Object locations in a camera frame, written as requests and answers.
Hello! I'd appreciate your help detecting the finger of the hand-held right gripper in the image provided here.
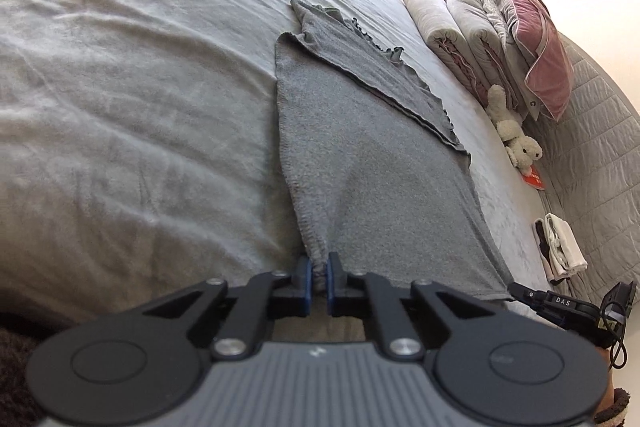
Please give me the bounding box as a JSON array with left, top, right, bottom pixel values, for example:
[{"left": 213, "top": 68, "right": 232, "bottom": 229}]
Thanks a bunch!
[{"left": 507, "top": 282, "right": 552, "bottom": 315}]

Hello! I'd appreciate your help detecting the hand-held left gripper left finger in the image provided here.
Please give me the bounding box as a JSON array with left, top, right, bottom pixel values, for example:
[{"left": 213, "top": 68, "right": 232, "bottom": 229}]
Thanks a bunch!
[{"left": 142, "top": 256, "right": 314, "bottom": 360}]

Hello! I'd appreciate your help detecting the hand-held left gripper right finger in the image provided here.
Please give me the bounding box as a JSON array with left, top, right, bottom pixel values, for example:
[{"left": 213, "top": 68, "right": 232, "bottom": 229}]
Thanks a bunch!
[{"left": 325, "top": 252, "right": 493, "bottom": 360}]

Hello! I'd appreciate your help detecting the grey ruffled knit top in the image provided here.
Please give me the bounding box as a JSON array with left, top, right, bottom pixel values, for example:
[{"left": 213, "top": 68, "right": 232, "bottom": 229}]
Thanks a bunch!
[{"left": 274, "top": 0, "right": 512, "bottom": 308}]

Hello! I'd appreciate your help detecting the person's right forearm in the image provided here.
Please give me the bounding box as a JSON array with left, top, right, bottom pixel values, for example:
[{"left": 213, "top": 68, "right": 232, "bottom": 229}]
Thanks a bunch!
[{"left": 595, "top": 347, "right": 632, "bottom": 427}]

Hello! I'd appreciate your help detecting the folded black garment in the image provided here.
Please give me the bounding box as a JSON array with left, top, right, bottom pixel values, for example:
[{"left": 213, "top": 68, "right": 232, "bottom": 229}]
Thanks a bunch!
[{"left": 534, "top": 219, "right": 561, "bottom": 278}]

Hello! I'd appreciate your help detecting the folded white garment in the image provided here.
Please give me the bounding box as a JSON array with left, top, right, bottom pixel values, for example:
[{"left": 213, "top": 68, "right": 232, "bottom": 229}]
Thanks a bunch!
[{"left": 542, "top": 213, "right": 589, "bottom": 280}]

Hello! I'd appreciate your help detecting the red booklet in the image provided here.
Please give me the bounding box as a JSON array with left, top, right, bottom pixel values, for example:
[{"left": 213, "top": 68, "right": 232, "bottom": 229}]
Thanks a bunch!
[{"left": 520, "top": 164, "right": 547, "bottom": 191}]

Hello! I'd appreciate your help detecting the white plush toy dog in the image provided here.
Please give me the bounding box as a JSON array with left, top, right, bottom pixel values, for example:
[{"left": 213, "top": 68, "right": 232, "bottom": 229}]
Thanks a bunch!
[{"left": 487, "top": 84, "right": 544, "bottom": 171}]

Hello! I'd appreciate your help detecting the grey quilted headboard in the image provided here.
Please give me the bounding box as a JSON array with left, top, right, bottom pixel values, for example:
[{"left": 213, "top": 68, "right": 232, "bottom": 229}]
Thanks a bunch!
[{"left": 525, "top": 29, "right": 640, "bottom": 308}]

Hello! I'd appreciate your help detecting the light grey pillow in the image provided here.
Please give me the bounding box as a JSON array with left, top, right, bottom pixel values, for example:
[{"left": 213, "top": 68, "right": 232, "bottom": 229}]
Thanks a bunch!
[{"left": 475, "top": 0, "right": 544, "bottom": 120}]

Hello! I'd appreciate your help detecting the pink velvet pillow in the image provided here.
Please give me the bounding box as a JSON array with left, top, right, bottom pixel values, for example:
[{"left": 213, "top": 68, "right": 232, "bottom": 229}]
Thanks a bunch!
[{"left": 477, "top": 0, "right": 574, "bottom": 124}]

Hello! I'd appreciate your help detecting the person's brown fleece clothing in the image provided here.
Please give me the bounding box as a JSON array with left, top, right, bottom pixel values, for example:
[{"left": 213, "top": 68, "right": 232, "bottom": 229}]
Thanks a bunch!
[{"left": 0, "top": 312, "right": 56, "bottom": 427}]

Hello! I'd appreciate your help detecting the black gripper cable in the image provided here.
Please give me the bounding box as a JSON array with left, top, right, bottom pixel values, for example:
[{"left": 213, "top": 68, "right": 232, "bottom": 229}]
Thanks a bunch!
[{"left": 597, "top": 297, "right": 631, "bottom": 370}]

